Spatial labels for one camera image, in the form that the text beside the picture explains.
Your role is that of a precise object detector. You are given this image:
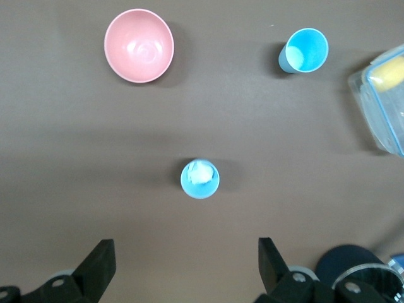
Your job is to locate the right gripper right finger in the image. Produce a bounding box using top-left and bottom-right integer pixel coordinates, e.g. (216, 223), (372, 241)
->
(254, 237), (384, 303)

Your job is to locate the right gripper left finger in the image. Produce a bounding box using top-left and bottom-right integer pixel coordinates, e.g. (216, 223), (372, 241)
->
(0, 239), (116, 303)

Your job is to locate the light blue plastic cup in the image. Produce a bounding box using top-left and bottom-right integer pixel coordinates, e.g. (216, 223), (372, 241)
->
(278, 27), (330, 74)
(180, 157), (221, 200)

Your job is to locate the glass lid with blue knob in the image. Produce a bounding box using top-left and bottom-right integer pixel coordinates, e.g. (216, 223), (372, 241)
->
(331, 263), (404, 303)

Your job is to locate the clear plastic storage container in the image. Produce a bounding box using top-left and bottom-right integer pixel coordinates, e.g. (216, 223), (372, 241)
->
(347, 44), (404, 158)

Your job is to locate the yellow round object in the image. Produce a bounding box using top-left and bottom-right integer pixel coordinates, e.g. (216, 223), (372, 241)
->
(369, 58), (404, 93)

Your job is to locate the pink bowl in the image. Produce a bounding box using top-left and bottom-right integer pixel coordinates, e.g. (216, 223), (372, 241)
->
(104, 8), (175, 85)

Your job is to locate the dark pot with blue handle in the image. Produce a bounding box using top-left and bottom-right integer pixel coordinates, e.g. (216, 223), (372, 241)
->
(315, 244), (404, 303)

